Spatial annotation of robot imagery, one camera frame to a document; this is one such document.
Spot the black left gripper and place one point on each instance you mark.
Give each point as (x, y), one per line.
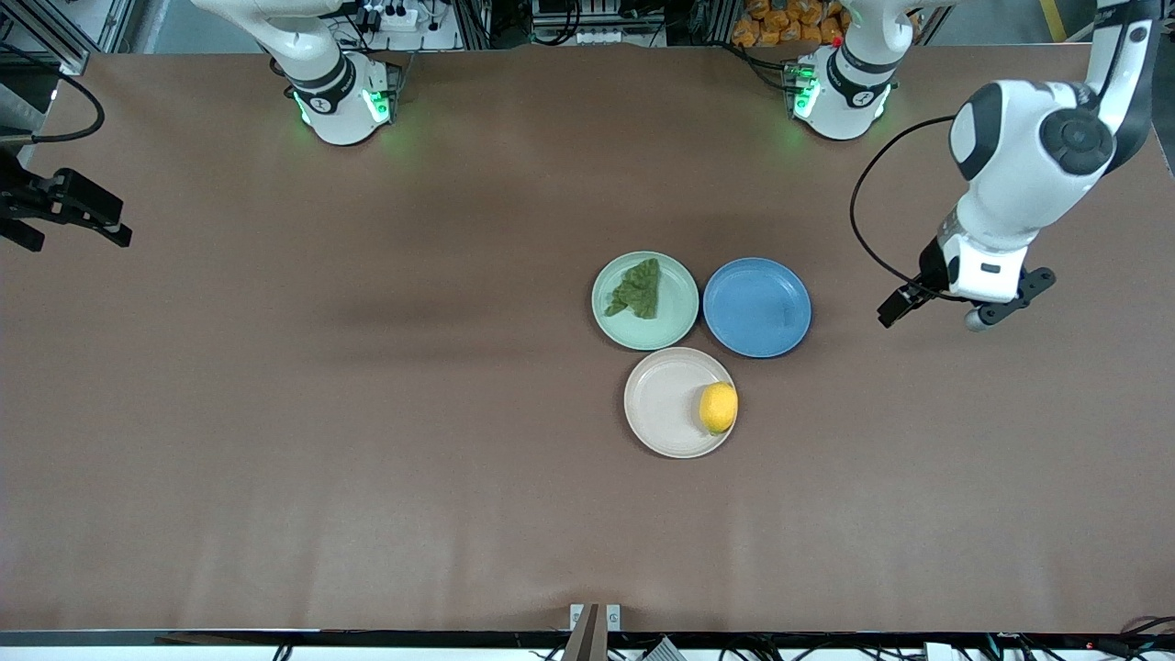
(927, 274)

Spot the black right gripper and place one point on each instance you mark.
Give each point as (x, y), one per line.
(20, 204)

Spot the yellow lemon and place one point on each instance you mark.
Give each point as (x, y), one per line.
(719, 408)

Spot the green lettuce leaf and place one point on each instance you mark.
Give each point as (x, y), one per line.
(639, 292)

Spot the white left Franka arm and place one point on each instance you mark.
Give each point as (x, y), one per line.
(1028, 165)

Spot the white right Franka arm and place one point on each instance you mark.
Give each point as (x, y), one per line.
(335, 106)

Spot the blue plate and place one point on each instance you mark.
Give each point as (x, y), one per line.
(756, 307)

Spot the light green plate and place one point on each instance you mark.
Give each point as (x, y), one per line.
(675, 312)

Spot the pale pink plate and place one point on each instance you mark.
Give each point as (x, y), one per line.
(665, 402)

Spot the orange snack bags pile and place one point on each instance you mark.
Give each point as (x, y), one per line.
(789, 23)

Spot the white power strip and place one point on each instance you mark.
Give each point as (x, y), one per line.
(395, 16)

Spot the grey equipment rack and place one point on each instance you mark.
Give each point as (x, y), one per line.
(597, 18)

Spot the aluminium frame profile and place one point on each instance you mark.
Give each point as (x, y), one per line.
(55, 37)

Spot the metal table edge bracket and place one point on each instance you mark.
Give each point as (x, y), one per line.
(595, 629)

